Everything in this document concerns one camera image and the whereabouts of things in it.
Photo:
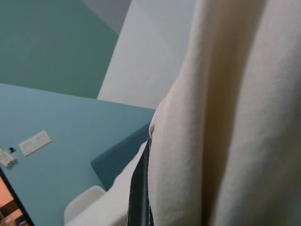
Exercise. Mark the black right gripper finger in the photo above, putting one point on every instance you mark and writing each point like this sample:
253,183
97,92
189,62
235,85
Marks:
141,193

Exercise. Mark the cream fabric pillow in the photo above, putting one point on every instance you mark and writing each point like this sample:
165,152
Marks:
211,131

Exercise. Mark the white wall switch plate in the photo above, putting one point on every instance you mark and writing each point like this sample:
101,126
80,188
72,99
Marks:
35,142

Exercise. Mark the black door frame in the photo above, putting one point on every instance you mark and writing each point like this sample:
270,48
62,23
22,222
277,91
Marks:
17,199

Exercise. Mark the small black wall hook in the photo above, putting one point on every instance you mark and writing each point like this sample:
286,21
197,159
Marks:
11,149

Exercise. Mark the white wall-mounted device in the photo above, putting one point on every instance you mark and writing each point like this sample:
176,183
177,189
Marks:
6,159

